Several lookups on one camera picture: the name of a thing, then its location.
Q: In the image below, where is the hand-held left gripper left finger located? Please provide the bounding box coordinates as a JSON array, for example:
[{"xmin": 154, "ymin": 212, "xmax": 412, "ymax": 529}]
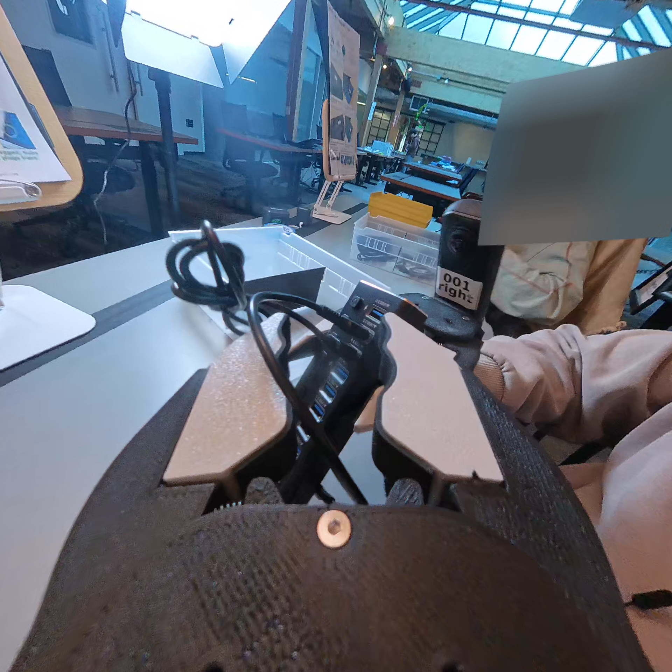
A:
[{"xmin": 162, "ymin": 314, "xmax": 293, "ymax": 487}]

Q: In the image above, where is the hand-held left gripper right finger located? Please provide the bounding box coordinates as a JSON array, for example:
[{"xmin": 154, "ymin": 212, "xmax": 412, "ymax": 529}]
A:
[{"xmin": 373, "ymin": 312, "xmax": 505, "ymax": 484}]

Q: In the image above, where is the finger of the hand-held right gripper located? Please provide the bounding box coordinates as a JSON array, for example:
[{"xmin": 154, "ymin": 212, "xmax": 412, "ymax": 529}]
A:
[
  {"xmin": 354, "ymin": 399, "xmax": 381, "ymax": 434},
  {"xmin": 288, "ymin": 314, "xmax": 339, "ymax": 364}
]

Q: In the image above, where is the black multi-port USB hub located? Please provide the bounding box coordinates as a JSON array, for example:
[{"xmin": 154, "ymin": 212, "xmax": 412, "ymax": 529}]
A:
[{"xmin": 278, "ymin": 280, "xmax": 428, "ymax": 505}]

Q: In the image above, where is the clear plastic bin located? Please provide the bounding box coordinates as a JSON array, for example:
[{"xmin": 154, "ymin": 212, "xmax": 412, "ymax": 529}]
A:
[{"xmin": 168, "ymin": 225, "xmax": 393, "ymax": 341}]

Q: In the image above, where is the black USB cable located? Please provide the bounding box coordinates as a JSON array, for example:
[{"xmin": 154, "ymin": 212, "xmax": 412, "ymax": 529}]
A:
[{"xmin": 166, "ymin": 219, "xmax": 376, "ymax": 506}]

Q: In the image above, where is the person's right forearm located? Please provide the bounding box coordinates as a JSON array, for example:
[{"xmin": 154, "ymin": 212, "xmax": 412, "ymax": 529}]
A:
[{"xmin": 475, "ymin": 323, "xmax": 672, "ymax": 427}]

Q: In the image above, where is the clear storage box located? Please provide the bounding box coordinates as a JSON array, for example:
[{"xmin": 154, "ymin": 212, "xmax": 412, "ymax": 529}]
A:
[{"xmin": 351, "ymin": 211, "xmax": 443, "ymax": 288}]

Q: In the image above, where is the yellow plastic bin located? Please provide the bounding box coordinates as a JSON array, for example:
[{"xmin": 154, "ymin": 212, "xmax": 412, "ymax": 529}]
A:
[{"xmin": 367, "ymin": 191, "xmax": 434, "ymax": 230}]

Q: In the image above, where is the cream jacket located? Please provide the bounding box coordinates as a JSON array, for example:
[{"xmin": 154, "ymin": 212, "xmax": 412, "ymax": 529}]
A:
[{"xmin": 491, "ymin": 239, "xmax": 648, "ymax": 336}]

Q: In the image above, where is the black device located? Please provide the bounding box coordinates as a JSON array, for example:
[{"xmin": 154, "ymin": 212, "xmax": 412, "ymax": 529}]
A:
[{"xmin": 262, "ymin": 206, "xmax": 312, "ymax": 228}]

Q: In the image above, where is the black office chair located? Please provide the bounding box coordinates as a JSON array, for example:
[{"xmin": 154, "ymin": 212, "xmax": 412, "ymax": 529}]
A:
[{"xmin": 223, "ymin": 102, "xmax": 280, "ymax": 211}]

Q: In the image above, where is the wooden poster stand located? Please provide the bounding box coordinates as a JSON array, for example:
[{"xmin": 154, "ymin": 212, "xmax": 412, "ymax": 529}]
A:
[{"xmin": 311, "ymin": 0, "xmax": 363, "ymax": 225}]

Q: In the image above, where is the white base sign stand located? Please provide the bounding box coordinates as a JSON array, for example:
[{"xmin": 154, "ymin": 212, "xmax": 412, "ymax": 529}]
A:
[{"xmin": 0, "ymin": 5, "xmax": 97, "ymax": 371}]

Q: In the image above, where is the person's torso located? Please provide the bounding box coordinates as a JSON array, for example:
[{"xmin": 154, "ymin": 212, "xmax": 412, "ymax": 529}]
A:
[{"xmin": 559, "ymin": 401, "xmax": 672, "ymax": 672}]

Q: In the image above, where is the wooden office desk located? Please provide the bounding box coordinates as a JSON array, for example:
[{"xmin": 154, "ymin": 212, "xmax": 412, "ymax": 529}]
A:
[{"xmin": 52, "ymin": 105, "xmax": 199, "ymax": 237}]

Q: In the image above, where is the white panel lamp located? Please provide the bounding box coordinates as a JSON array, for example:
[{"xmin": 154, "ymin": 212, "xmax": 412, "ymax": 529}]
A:
[{"xmin": 120, "ymin": 0, "xmax": 294, "ymax": 239}]

